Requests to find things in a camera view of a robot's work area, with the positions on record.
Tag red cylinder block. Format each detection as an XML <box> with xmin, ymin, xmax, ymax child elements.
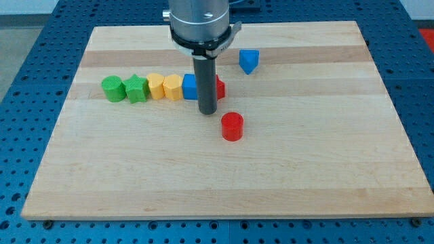
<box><xmin>220</xmin><ymin>112</ymin><xmax>244</xmax><ymax>142</ymax></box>

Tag red block behind rod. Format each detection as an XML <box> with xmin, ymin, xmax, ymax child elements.
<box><xmin>216</xmin><ymin>75</ymin><xmax>226</xmax><ymax>100</ymax></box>

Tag blue cube block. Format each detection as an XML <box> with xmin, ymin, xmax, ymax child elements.
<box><xmin>182</xmin><ymin>74</ymin><xmax>197</xmax><ymax>100</ymax></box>

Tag dark grey cylindrical pointer rod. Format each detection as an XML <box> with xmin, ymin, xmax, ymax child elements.
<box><xmin>193</xmin><ymin>59</ymin><xmax>217</xmax><ymax>115</ymax></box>

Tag yellow hexagon block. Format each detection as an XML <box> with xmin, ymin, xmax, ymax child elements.
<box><xmin>163</xmin><ymin>74</ymin><xmax>183</xmax><ymax>101</ymax></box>

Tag blue triangular prism block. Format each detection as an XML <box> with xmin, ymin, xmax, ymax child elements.
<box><xmin>239</xmin><ymin>49</ymin><xmax>260</xmax><ymax>75</ymax></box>

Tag yellow heart block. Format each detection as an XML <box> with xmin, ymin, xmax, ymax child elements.
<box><xmin>146</xmin><ymin>73</ymin><xmax>165</xmax><ymax>100</ymax></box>

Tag green star block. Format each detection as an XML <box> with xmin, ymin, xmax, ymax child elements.
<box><xmin>123</xmin><ymin>75</ymin><xmax>150</xmax><ymax>104</ymax></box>

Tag light wooden board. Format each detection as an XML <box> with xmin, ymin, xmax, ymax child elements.
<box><xmin>22</xmin><ymin>21</ymin><xmax>433</xmax><ymax>221</ymax></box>

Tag green cylinder block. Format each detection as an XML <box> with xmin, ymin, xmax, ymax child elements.
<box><xmin>101</xmin><ymin>75</ymin><xmax>126</xmax><ymax>102</ymax></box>

